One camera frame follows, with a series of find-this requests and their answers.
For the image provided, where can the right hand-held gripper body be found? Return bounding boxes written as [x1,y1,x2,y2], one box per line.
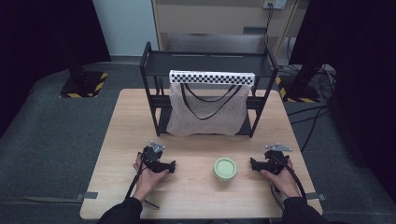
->
[262,142,293,175]

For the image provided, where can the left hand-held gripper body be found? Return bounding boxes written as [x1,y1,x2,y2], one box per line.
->
[141,140,166,173]

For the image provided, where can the person's right hand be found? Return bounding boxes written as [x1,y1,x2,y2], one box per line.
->
[260,158,302,200]

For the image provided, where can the person's left hand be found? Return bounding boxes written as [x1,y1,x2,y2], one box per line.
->
[133,153,171,203]

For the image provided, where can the grey tape strip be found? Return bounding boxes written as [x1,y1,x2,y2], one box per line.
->
[304,192,328,202]
[75,190,99,203]

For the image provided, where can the beige mesh bag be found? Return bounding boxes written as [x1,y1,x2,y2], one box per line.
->
[165,81,253,137]

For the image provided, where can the black stand base hazard stripes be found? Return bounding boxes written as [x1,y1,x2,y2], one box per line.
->
[59,70,109,99]
[275,76,322,104]

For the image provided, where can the black white checkered strip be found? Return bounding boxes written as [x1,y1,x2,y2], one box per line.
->
[168,69,257,87]

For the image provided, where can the black metal shelf rack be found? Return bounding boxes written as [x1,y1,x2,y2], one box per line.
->
[138,41,280,139]

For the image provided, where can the black curtain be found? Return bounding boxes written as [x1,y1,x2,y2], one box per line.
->
[288,0,396,203]
[0,0,112,138]

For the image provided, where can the light wooden cabinet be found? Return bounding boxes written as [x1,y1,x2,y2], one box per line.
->
[150,0,310,59]

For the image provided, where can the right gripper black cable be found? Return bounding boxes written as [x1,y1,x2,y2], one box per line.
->
[270,155,308,213]

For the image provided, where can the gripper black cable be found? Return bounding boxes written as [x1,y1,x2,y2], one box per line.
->
[124,152,162,210]
[270,155,308,213]

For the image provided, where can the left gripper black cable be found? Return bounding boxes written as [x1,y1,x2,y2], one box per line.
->
[124,152,162,210]

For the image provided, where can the black floor cables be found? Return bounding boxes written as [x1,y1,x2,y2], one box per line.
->
[286,63,339,153]

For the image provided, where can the black outlet cable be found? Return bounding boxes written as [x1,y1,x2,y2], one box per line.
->
[262,3,275,48]

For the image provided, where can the white wall power outlet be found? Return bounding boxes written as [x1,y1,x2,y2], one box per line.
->
[262,0,289,10]

